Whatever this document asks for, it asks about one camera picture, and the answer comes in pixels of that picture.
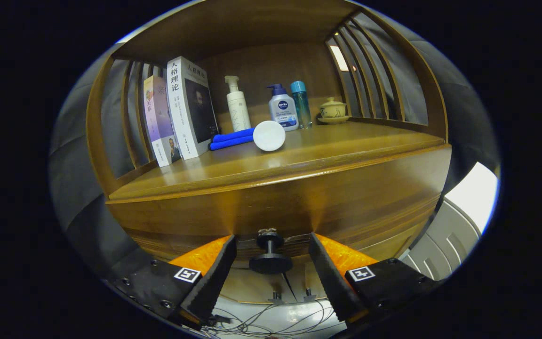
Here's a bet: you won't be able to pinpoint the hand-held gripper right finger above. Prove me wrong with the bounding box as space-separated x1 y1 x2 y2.
309 233 446 330

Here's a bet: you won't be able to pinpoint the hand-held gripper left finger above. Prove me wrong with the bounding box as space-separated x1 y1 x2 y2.
106 234 238 330

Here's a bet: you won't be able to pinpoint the black drawer knob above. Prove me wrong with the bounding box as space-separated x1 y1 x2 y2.
249 228 294 275

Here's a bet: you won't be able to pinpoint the wooden drawer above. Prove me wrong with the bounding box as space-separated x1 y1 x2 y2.
105 144 453 264

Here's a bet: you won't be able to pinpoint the white cleanser tube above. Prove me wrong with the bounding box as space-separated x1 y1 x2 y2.
253 121 286 152

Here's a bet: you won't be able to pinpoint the wooden countertop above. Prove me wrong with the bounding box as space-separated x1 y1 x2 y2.
109 121 446 201

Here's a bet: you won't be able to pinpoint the wooden cabinet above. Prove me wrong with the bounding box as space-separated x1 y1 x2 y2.
85 0 449 307

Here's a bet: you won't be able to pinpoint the grey plastic chair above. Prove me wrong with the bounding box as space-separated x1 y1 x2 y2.
400 198 482 282

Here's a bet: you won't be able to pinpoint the blue folded cloth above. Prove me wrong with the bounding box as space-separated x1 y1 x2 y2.
208 128 255 151

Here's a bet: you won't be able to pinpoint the ceramic lidded teacup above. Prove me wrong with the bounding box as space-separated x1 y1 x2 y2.
318 97 350 124

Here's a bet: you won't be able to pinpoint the purple book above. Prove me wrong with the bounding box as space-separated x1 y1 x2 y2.
143 75 182 168

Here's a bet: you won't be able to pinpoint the white pump bottle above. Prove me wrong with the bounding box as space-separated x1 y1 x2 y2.
224 75 252 132

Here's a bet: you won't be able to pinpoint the thick white book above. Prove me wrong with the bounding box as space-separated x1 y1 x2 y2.
166 56 219 160

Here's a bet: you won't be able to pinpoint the white lotion bottle blue cap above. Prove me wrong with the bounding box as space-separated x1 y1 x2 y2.
267 83 299 132

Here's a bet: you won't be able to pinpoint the teal bottle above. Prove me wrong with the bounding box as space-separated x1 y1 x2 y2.
290 81 312 129

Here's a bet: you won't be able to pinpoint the tangled black cables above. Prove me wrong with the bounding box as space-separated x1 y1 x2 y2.
205 299 342 339

